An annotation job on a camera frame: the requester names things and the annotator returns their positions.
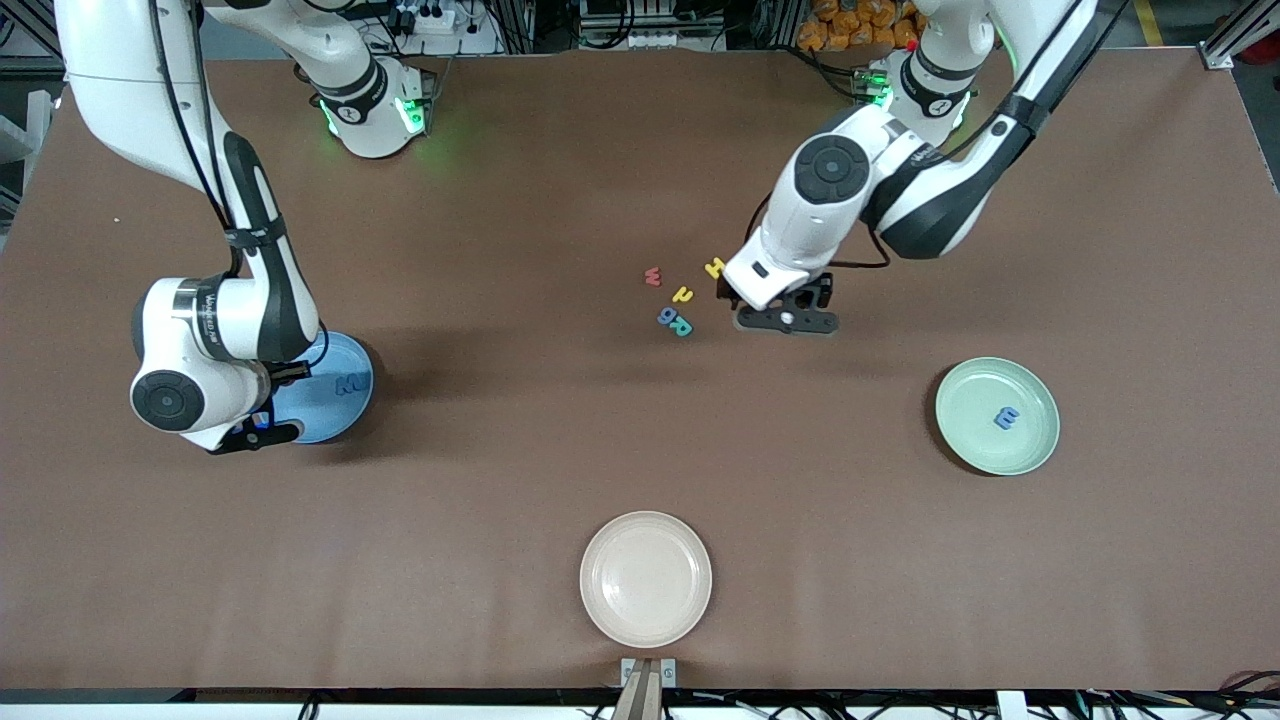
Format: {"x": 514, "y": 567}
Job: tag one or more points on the dark blue uppercase M letter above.
{"x": 350, "y": 385}

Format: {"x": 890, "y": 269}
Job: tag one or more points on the light blue lowercase m letter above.
{"x": 1006, "y": 418}

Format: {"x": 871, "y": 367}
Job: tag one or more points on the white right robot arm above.
{"x": 130, "y": 80}

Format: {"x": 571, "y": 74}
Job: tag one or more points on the yellow uppercase H letter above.
{"x": 714, "y": 268}

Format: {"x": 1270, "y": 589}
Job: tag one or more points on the blue round plate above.
{"x": 340, "y": 410}

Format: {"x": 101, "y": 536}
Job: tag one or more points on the teal uppercase R letter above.
{"x": 684, "y": 329}

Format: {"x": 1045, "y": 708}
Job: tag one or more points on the green round plate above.
{"x": 970, "y": 440}

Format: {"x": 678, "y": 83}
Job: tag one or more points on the beige round plate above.
{"x": 645, "y": 580}

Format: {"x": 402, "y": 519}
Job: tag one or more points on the reddish pink letter w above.
{"x": 652, "y": 277}

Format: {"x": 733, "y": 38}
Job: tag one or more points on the bag of orange fruits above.
{"x": 850, "y": 25}

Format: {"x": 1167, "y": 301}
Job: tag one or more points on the background control equipment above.
{"x": 640, "y": 20}

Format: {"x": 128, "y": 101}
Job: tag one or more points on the white power strip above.
{"x": 425, "y": 18}

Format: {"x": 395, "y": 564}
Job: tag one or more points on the grey metal side frame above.
{"x": 40, "y": 120}

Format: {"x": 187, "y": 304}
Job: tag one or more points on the metal table edge bracket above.
{"x": 648, "y": 690}

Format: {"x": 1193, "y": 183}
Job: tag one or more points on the aluminium frame profile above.
{"x": 1218, "y": 55}

